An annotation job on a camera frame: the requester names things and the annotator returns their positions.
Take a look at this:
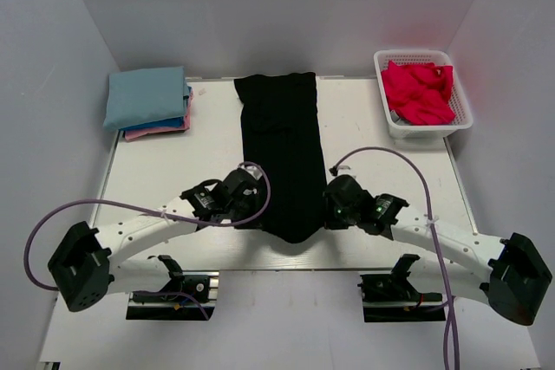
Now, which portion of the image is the black t-shirt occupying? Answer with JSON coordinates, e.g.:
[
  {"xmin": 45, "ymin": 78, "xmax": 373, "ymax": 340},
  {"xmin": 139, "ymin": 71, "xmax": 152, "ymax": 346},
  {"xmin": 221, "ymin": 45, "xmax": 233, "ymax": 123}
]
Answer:
[{"xmin": 233, "ymin": 72, "xmax": 327, "ymax": 243}]

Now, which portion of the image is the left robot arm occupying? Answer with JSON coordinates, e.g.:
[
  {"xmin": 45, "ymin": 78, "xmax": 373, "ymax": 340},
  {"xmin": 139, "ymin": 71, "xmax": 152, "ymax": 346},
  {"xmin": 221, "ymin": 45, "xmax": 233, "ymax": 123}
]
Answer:
[{"xmin": 48, "ymin": 163, "xmax": 271, "ymax": 312}]

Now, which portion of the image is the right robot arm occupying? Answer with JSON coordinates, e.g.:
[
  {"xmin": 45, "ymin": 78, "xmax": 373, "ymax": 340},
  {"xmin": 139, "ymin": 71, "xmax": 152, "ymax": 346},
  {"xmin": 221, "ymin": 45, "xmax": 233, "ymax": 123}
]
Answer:
[{"xmin": 323, "ymin": 175, "xmax": 552, "ymax": 326}]

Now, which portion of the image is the white plastic basket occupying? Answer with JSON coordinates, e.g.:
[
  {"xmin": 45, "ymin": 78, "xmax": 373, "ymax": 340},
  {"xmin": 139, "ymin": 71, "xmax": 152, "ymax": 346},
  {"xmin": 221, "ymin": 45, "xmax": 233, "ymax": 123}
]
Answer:
[{"xmin": 374, "ymin": 49, "xmax": 473, "ymax": 140}]

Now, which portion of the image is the pink folded t-shirt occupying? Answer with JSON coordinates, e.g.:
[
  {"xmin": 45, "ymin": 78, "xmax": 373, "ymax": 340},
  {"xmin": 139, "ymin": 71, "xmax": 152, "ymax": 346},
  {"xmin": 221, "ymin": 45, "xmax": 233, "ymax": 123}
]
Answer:
[{"xmin": 123, "ymin": 96, "xmax": 193, "ymax": 141}]

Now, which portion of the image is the red t-shirt in basket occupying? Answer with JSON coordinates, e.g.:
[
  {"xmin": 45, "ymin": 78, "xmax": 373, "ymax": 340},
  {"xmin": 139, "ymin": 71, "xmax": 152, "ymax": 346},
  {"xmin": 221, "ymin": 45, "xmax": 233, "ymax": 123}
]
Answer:
[{"xmin": 381, "ymin": 62, "xmax": 455, "ymax": 126}]

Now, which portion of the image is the light blue folded t-shirt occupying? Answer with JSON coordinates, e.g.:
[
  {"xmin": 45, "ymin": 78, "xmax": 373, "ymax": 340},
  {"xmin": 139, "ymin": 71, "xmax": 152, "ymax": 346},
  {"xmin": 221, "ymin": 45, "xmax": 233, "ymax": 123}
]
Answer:
[{"xmin": 103, "ymin": 67, "xmax": 188, "ymax": 131}]

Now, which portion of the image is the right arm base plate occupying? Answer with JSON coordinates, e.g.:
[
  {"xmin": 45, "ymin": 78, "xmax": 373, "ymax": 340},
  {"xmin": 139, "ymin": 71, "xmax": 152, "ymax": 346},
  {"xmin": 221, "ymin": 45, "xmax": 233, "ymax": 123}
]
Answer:
[{"xmin": 358, "ymin": 273, "xmax": 447, "ymax": 323}]

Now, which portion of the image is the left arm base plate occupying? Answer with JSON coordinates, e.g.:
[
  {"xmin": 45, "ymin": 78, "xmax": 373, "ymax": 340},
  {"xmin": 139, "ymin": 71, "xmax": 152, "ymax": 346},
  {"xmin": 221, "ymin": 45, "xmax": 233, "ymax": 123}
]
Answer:
[{"xmin": 126, "ymin": 272, "xmax": 219, "ymax": 321}]

